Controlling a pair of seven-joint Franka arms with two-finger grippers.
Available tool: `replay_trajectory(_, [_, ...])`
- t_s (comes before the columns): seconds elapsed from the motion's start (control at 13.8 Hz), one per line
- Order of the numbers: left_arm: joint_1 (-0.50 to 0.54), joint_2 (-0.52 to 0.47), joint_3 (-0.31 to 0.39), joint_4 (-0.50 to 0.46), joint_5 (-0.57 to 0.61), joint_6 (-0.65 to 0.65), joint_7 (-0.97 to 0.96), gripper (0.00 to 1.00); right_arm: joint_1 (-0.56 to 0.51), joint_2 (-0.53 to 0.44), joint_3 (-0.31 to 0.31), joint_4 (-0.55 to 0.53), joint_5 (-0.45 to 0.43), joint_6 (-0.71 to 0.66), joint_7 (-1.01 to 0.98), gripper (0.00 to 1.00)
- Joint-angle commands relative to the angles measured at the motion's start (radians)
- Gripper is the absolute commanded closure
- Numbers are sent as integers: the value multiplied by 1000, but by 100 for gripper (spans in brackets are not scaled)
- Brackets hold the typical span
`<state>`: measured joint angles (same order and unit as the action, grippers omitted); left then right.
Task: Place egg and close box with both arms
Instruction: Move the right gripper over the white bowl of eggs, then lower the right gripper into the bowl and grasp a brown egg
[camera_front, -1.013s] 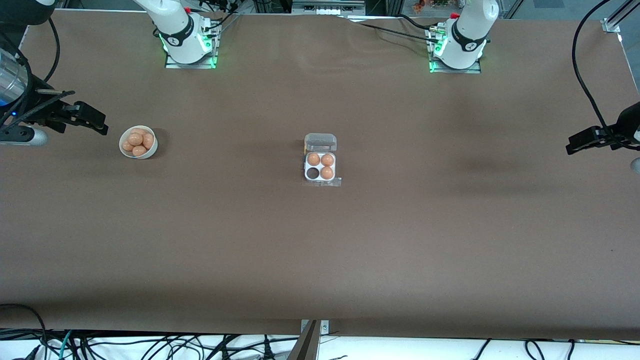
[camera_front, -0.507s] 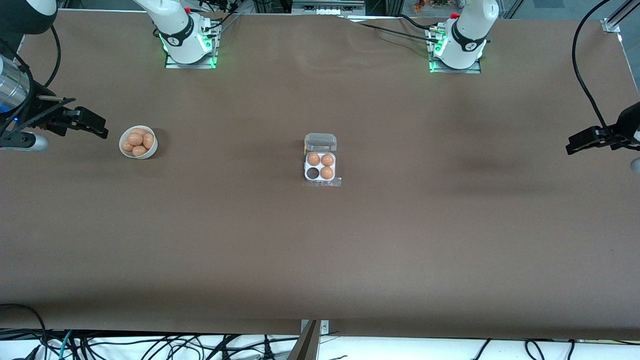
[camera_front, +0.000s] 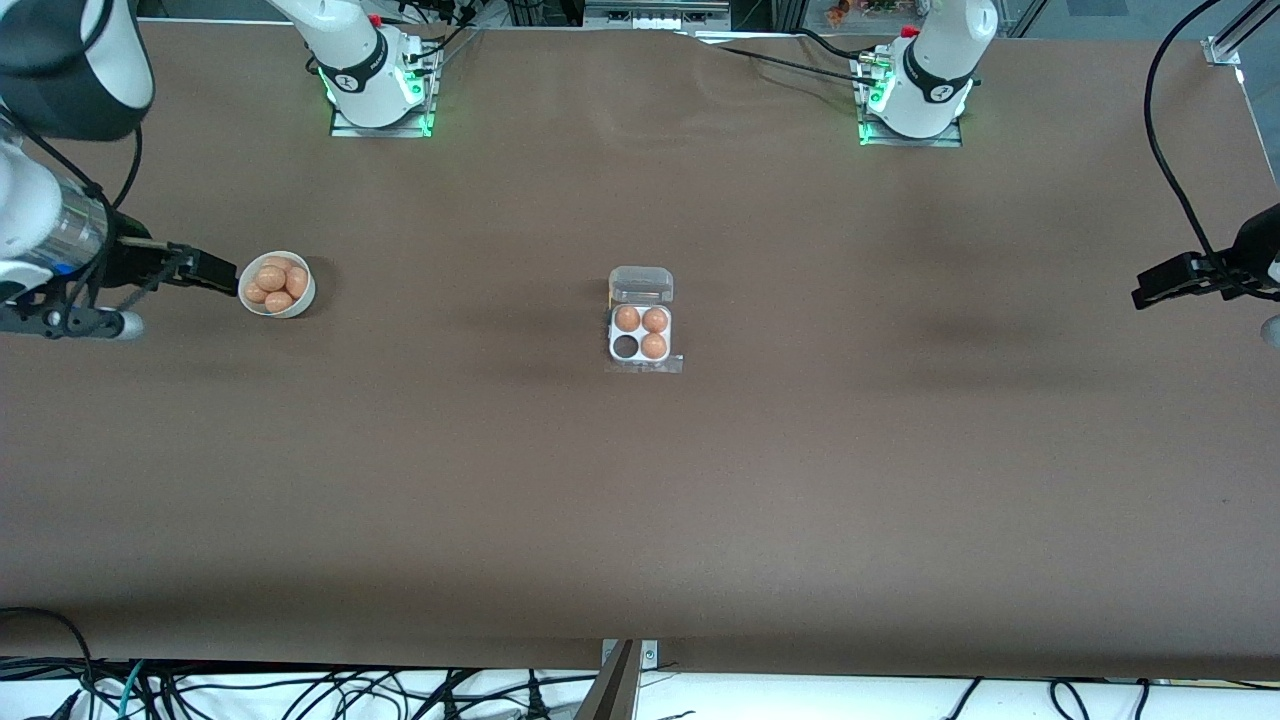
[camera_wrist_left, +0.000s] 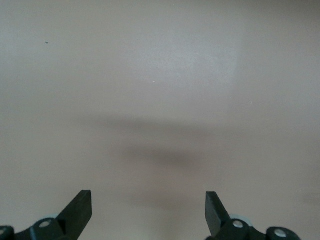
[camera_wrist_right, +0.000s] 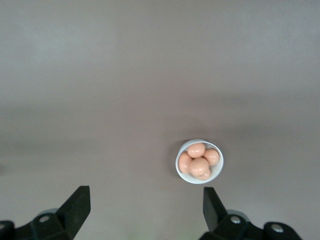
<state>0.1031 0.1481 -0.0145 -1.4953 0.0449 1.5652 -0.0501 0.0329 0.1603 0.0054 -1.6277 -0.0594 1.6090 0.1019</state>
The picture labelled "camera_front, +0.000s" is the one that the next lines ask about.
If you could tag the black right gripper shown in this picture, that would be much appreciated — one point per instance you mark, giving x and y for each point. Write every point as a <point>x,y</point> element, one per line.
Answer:
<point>128,262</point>

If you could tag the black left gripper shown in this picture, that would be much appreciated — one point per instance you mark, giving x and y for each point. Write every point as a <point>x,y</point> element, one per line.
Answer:
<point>1252,252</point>

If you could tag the brown egg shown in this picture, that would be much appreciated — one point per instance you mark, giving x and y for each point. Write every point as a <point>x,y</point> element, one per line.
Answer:
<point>654,346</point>
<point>655,320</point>
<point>297,282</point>
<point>279,302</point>
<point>282,261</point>
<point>627,318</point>
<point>255,293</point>
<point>270,277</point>

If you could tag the clear plastic egg box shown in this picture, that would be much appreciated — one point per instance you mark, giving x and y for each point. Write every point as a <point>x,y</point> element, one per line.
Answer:
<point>640,285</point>

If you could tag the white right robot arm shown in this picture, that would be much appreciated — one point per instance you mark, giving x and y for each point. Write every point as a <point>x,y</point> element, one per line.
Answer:
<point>355,60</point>

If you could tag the white round bowl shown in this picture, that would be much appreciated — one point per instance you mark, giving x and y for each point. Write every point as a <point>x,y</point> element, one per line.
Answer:
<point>300,305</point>

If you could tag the grey power strip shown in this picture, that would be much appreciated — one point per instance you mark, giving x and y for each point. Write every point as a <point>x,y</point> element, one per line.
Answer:
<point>655,15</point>

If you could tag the aluminium profile rail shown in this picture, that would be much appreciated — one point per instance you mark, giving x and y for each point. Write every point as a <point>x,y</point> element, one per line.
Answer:
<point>1228,45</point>

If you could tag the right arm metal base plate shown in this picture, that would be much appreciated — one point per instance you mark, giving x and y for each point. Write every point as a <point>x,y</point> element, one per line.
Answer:
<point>425,118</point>

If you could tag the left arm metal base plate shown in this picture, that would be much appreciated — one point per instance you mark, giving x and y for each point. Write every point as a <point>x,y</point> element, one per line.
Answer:
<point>950,140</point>

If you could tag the metal table edge bracket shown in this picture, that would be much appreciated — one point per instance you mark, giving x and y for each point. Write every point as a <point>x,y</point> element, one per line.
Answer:
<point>648,655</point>

